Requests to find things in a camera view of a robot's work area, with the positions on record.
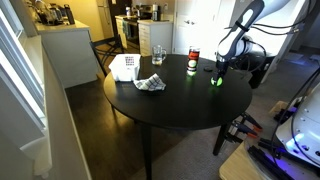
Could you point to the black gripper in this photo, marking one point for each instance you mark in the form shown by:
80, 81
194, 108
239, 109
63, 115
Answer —
222, 67

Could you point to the green tennis ball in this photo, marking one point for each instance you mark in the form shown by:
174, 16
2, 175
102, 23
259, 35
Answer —
217, 82

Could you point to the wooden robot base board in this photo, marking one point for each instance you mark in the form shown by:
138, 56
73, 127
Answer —
239, 166

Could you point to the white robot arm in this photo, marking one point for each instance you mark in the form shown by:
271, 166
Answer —
300, 134

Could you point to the clear tennis ball canister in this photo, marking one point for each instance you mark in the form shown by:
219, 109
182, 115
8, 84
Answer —
193, 57

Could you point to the black round lid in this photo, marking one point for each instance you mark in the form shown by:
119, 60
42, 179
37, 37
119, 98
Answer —
208, 69

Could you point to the round black table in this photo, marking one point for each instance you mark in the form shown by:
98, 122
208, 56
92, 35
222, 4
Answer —
186, 103

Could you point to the black trash bin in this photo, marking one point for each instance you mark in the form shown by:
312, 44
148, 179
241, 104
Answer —
257, 63

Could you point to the black orange clamp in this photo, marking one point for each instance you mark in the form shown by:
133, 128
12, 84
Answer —
249, 118
244, 129

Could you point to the white door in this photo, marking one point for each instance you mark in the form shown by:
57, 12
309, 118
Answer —
194, 25

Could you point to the checkered dish cloth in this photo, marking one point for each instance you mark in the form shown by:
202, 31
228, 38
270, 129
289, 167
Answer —
153, 83

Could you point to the clear glass mug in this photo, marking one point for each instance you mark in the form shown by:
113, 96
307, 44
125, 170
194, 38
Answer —
159, 54

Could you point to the white drawer cabinet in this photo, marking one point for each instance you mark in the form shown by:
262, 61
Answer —
152, 33

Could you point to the white plastic bin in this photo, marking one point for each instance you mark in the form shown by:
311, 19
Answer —
125, 67

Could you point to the black stove with oven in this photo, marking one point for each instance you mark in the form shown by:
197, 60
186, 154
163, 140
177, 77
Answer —
131, 31

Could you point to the black wooden chair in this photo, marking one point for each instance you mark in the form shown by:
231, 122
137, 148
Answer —
105, 48

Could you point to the white kitchen counter cabinet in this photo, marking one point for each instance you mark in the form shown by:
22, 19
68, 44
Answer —
69, 51

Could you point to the black coffee maker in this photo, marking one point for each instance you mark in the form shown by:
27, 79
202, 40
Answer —
69, 14

